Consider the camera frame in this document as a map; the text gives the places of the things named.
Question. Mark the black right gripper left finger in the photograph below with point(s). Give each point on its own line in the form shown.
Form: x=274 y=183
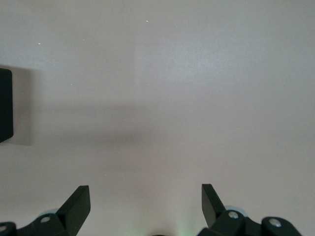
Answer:
x=71 y=216

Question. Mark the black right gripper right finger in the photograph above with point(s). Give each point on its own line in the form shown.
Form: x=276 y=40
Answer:
x=214 y=216

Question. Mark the black plastic tray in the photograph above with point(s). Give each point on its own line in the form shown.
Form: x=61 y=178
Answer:
x=6 y=105

